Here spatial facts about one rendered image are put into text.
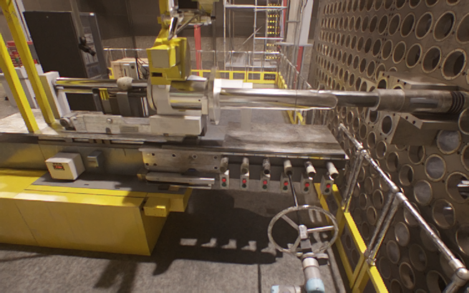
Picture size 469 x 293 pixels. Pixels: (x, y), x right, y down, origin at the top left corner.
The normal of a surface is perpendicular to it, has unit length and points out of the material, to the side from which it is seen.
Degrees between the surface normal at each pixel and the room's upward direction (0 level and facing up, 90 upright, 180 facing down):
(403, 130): 90
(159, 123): 90
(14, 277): 0
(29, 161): 90
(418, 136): 90
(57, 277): 0
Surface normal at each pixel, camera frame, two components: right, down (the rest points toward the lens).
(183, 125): -0.07, 0.47
